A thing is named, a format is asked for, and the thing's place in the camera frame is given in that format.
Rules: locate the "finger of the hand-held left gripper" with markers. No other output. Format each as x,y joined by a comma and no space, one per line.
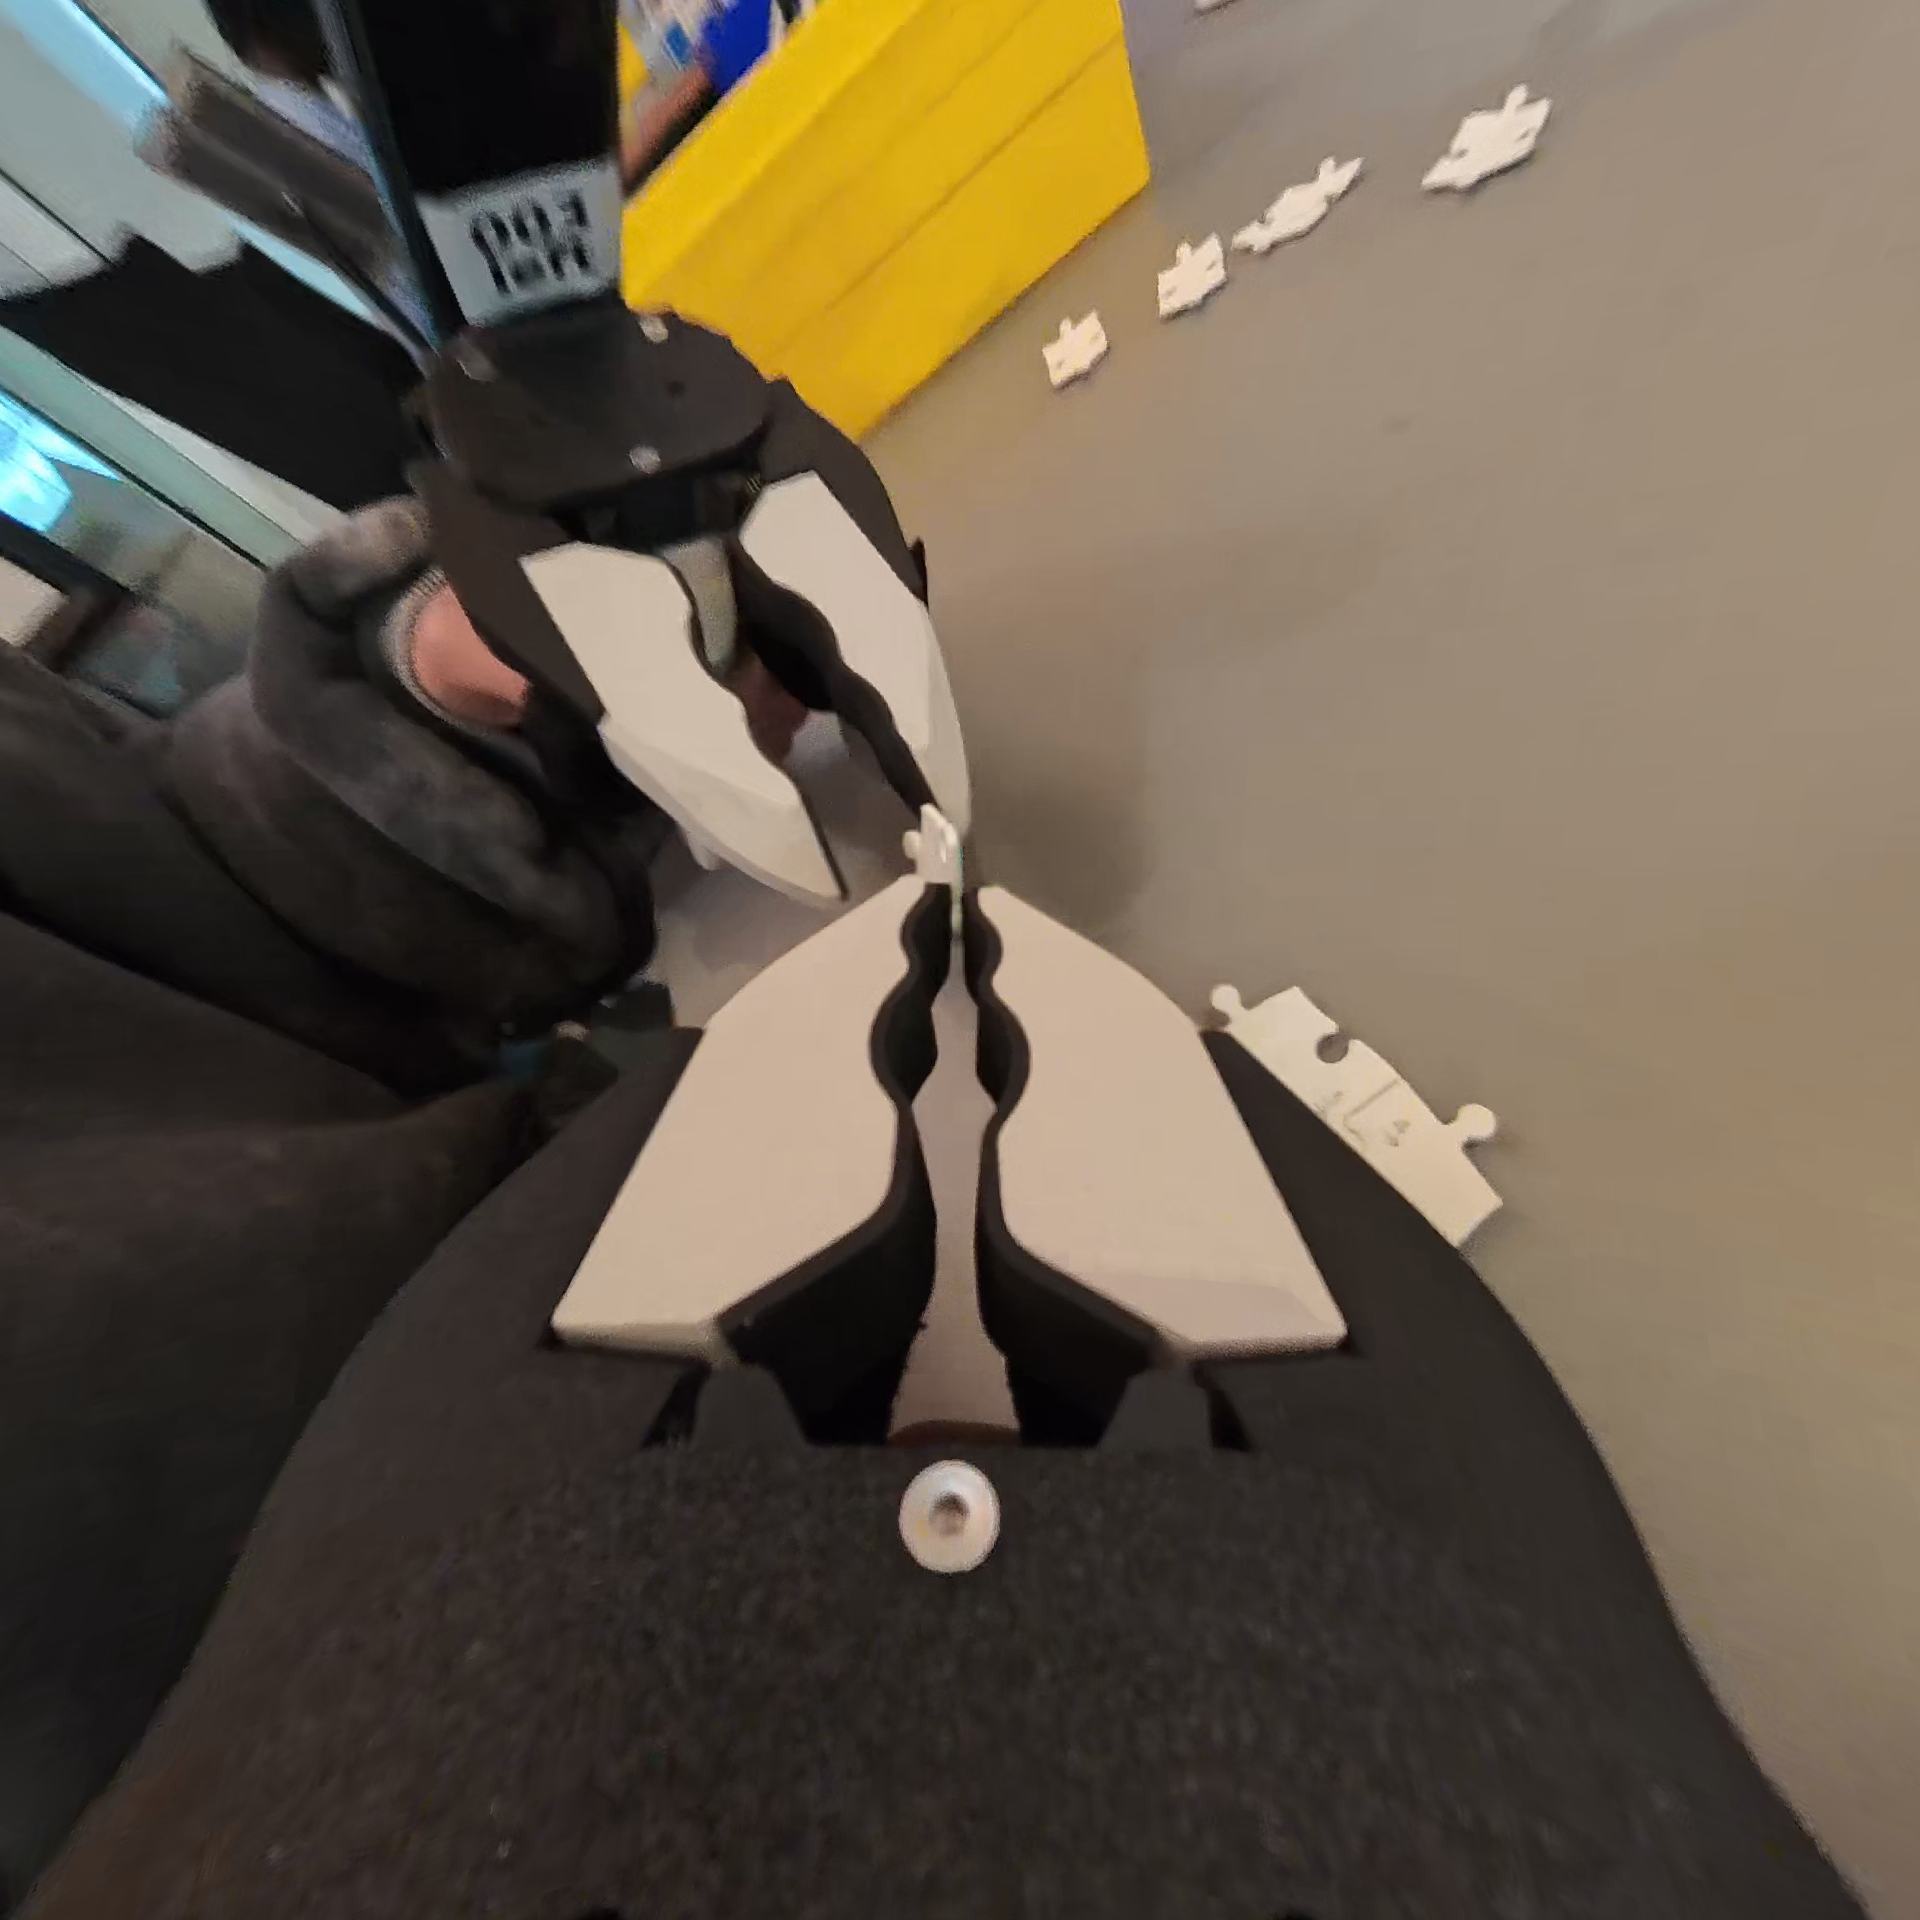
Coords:
873,599
643,675

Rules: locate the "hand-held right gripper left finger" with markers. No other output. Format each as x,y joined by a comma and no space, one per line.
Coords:
752,1168

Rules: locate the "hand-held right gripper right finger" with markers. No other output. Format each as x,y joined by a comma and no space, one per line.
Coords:
1156,1168

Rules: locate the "teal faced puzzle piece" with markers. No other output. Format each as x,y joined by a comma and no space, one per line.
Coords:
935,841

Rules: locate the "yellow plastic bin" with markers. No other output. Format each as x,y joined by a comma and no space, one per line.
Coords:
928,196

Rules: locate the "person's left forearm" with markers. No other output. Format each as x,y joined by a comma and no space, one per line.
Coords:
372,841

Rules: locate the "person's left hand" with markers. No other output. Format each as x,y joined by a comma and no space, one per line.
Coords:
475,675

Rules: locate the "person's dark grey garment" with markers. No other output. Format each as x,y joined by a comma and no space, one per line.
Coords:
149,1347

